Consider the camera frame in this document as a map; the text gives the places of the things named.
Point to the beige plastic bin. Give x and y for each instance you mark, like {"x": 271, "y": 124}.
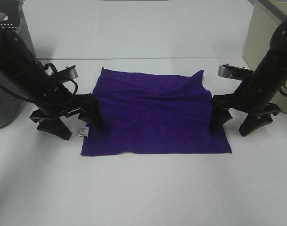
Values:
{"x": 267, "y": 15}

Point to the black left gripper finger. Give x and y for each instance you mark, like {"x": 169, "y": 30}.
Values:
{"x": 55, "y": 127}
{"x": 91, "y": 114}

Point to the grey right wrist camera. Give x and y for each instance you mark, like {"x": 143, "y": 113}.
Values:
{"x": 232, "y": 72}

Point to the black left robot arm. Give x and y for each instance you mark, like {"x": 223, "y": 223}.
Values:
{"x": 42, "y": 85}

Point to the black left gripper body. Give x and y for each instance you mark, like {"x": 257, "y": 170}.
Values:
{"x": 55, "y": 100}

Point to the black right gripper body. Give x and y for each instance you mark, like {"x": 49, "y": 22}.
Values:
{"x": 252, "y": 102}

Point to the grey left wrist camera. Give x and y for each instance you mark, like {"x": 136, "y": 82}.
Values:
{"x": 69, "y": 73}

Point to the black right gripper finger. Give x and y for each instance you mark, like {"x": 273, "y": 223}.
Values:
{"x": 220, "y": 115}
{"x": 251, "y": 123}

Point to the purple microfiber towel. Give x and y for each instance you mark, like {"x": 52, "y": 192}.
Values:
{"x": 153, "y": 114}

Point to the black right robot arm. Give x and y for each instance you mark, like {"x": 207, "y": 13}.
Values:
{"x": 256, "y": 90}

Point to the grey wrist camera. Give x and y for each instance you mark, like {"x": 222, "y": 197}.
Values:
{"x": 69, "y": 73}
{"x": 232, "y": 72}

